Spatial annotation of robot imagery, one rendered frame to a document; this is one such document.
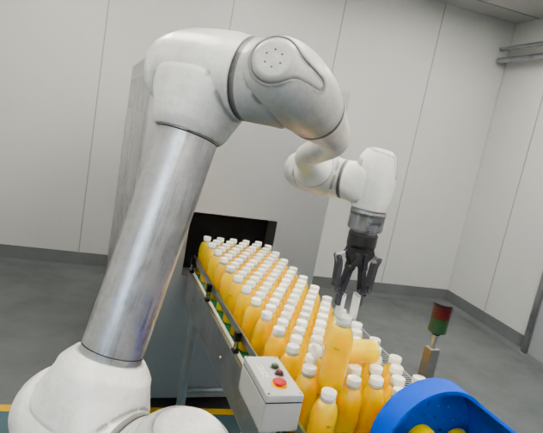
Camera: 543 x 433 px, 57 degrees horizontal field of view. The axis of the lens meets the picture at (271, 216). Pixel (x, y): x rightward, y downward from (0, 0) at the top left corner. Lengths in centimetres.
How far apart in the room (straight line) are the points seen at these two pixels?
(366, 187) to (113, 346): 71
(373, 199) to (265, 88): 60
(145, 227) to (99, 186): 450
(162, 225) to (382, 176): 62
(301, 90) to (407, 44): 529
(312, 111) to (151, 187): 27
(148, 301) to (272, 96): 36
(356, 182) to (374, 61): 459
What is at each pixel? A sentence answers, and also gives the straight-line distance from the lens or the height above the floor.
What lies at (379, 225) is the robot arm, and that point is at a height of 154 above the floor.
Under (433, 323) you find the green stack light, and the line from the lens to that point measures 179.
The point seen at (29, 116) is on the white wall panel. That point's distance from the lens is 529.
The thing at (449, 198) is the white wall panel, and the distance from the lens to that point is 641.
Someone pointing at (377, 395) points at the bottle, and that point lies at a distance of 149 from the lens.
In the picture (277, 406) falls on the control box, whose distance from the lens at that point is 130.
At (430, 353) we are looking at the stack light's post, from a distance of 183.
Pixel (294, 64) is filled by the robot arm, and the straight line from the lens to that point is 70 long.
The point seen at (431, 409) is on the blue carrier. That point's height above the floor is 116.
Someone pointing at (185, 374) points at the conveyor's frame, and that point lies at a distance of 276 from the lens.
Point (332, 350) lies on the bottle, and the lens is 136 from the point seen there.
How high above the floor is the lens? 173
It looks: 10 degrees down
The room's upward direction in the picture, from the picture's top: 11 degrees clockwise
